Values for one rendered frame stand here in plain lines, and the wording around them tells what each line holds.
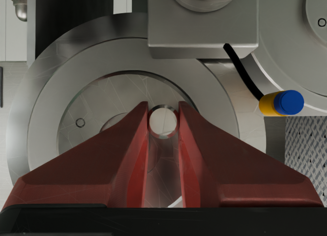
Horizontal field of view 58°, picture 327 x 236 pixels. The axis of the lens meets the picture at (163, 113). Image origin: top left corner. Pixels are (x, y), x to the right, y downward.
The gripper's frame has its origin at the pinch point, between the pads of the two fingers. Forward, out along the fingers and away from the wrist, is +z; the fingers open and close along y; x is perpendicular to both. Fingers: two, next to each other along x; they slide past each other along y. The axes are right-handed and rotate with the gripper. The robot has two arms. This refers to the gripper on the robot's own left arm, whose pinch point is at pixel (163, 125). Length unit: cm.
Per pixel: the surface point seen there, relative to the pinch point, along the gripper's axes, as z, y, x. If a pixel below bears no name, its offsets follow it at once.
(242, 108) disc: 3.8, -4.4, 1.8
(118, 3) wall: 283, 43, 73
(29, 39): 6.8, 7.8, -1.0
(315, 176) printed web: 11.9, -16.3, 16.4
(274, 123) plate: 28.9, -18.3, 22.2
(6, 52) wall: 257, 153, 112
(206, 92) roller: 3.6, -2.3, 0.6
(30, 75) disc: 5.2, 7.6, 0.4
